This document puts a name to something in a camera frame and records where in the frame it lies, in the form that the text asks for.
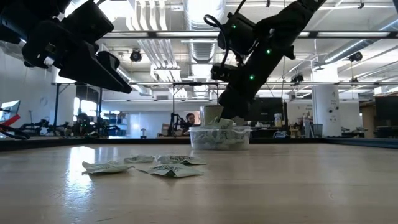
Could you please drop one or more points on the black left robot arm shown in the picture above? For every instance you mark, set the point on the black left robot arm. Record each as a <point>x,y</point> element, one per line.
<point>28,15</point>

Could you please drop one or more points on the black aluminium table frame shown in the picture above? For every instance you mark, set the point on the black aluminium table frame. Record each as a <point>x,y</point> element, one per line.
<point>93,140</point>

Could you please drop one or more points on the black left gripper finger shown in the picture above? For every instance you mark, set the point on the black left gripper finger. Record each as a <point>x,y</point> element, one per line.
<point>90,73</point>
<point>110,60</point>

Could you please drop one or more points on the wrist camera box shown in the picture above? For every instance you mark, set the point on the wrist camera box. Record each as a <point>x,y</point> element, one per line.
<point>224,72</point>
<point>90,21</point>

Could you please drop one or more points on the tilted monitor screen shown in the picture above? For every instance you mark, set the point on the tilted monitor screen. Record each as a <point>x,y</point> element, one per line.
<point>11,109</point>

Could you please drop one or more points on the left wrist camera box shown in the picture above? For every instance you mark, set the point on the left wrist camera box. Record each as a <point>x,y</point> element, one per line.
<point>90,21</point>

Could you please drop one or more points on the clear plastic bin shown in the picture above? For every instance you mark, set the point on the clear plastic bin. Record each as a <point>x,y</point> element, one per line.
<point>199,130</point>

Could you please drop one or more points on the black tall stand frame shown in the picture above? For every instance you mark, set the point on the black tall stand frame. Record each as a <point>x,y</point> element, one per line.
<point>57,109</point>

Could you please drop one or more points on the mesh waste basket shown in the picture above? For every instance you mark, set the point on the mesh waste basket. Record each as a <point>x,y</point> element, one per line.
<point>317,130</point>

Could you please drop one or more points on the seated person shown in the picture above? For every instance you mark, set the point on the seated person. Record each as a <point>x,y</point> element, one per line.
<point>190,119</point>

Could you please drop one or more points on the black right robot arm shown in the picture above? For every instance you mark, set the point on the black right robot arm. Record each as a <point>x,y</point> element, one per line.
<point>286,21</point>

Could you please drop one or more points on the silver ceiling duct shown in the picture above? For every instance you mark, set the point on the silver ceiling duct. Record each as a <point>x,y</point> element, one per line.
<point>199,12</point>

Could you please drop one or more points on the white bottle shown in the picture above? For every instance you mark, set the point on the white bottle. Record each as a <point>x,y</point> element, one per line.
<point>277,120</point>

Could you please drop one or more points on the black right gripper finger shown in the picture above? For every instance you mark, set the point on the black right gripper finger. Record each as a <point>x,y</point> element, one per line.
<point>233,112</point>

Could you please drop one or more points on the black overhead rig bar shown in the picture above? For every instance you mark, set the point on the black overhead rig bar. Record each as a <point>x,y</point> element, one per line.
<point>174,34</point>

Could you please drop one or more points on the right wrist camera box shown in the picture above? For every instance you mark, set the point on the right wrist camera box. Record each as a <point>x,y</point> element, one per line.
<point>224,72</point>

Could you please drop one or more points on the white round column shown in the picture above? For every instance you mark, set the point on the white round column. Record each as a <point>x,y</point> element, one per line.
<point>326,105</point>

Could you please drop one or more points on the olive paper cup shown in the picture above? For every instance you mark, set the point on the olive paper cup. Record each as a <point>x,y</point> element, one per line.
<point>208,115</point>

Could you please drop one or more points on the black ceiling camera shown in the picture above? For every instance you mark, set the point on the black ceiling camera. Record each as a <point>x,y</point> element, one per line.
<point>136,56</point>
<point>355,56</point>

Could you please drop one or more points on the black computer monitor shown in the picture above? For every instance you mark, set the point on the black computer monitor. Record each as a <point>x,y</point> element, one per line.
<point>267,109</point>
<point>387,107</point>

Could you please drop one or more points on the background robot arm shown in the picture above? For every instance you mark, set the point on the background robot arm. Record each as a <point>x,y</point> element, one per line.
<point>177,123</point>

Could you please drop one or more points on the green white stevia packet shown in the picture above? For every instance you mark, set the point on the green white stevia packet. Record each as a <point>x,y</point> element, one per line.
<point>225,123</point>
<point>174,170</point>
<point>105,167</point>
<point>236,141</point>
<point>180,160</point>
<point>205,142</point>
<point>140,159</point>

